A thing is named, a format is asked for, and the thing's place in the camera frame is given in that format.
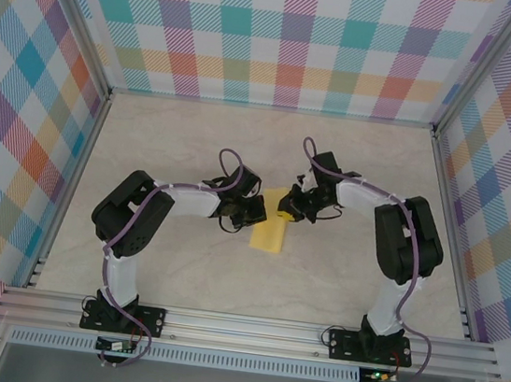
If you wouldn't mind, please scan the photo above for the aluminium frame post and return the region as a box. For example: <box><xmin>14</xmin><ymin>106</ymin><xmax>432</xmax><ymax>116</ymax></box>
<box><xmin>22</xmin><ymin>0</ymin><xmax>124</xmax><ymax>100</ymax></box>
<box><xmin>432</xmin><ymin>0</ymin><xmax>511</xmax><ymax>141</ymax></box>

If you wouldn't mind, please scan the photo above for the right gripper thin black cable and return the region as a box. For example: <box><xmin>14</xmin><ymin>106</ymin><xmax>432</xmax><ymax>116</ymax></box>
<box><xmin>315</xmin><ymin>202</ymin><xmax>345</xmax><ymax>226</ymax></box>

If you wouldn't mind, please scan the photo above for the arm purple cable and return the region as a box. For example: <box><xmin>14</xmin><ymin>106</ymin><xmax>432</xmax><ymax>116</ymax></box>
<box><xmin>88</xmin><ymin>134</ymin><xmax>248</xmax><ymax>381</ymax></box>
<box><xmin>271</xmin><ymin>135</ymin><xmax>459</xmax><ymax>382</ymax></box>

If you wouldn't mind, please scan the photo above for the left gripper thin black cable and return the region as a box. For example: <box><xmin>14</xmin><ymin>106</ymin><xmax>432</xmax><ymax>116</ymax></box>
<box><xmin>215</xmin><ymin>215</ymin><xmax>241</xmax><ymax>236</ymax></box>

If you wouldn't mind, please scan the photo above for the wide aluminium base rail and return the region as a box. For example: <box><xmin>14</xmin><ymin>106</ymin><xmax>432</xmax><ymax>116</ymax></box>
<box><xmin>0</xmin><ymin>278</ymin><xmax>507</xmax><ymax>382</ymax></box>

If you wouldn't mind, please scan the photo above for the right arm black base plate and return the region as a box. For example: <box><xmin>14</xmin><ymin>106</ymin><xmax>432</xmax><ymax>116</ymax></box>
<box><xmin>325</xmin><ymin>326</ymin><xmax>416</xmax><ymax>371</ymax></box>

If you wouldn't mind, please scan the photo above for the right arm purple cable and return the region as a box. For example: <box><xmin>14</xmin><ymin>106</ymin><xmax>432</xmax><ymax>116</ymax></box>
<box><xmin>271</xmin><ymin>135</ymin><xmax>459</xmax><ymax>382</ymax></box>

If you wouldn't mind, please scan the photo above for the thin aluminium wall rail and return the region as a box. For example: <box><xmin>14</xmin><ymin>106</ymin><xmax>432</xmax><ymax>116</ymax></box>
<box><xmin>106</xmin><ymin>79</ymin><xmax>439</xmax><ymax>134</ymax></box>

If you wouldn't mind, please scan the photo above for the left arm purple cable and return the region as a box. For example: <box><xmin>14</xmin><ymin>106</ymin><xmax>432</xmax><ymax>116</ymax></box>
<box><xmin>88</xmin><ymin>134</ymin><xmax>248</xmax><ymax>381</ymax></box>

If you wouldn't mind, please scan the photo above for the yellow cloth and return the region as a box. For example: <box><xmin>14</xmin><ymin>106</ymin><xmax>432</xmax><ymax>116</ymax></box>
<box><xmin>247</xmin><ymin>183</ymin><xmax>295</xmax><ymax>256</ymax></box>

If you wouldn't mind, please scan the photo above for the right aluminium frame post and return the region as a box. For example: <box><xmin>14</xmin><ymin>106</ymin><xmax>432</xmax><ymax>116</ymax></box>
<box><xmin>432</xmin><ymin>0</ymin><xmax>511</xmax><ymax>141</ymax></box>

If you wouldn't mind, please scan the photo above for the left aluminium side rail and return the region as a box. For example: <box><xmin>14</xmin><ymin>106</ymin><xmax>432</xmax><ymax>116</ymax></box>
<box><xmin>24</xmin><ymin>81</ymin><xmax>114</xmax><ymax>296</ymax></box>

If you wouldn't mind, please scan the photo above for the left aluminium frame post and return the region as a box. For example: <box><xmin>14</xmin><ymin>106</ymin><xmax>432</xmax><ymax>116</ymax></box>
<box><xmin>22</xmin><ymin>0</ymin><xmax>124</xmax><ymax>100</ymax></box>

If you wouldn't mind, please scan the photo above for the gripper thin black cable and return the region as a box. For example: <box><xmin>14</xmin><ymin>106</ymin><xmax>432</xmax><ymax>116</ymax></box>
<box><xmin>315</xmin><ymin>202</ymin><xmax>345</xmax><ymax>226</ymax></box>
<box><xmin>215</xmin><ymin>215</ymin><xmax>241</xmax><ymax>236</ymax></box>

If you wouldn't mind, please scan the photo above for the right aluminium side rail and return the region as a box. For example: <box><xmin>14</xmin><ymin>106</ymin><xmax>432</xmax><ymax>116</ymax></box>
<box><xmin>405</xmin><ymin>124</ymin><xmax>501</xmax><ymax>342</ymax></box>

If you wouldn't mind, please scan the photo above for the aluminium side rail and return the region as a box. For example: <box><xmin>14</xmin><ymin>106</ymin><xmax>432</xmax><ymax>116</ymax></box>
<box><xmin>24</xmin><ymin>81</ymin><xmax>114</xmax><ymax>296</ymax></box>
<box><xmin>405</xmin><ymin>124</ymin><xmax>501</xmax><ymax>342</ymax></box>

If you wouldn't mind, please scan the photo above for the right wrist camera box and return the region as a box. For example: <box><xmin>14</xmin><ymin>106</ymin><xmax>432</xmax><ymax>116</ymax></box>
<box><xmin>296</xmin><ymin>170</ymin><xmax>316</xmax><ymax>193</ymax></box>

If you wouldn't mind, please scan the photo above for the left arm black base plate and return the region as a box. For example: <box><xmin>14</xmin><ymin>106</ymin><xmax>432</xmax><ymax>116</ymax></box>
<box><xmin>78</xmin><ymin>297</ymin><xmax>168</xmax><ymax>341</ymax></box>

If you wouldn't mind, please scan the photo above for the slotted grey cable duct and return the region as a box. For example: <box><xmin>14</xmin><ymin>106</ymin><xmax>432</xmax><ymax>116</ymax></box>
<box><xmin>7</xmin><ymin>320</ymin><xmax>363</xmax><ymax>382</ymax></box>

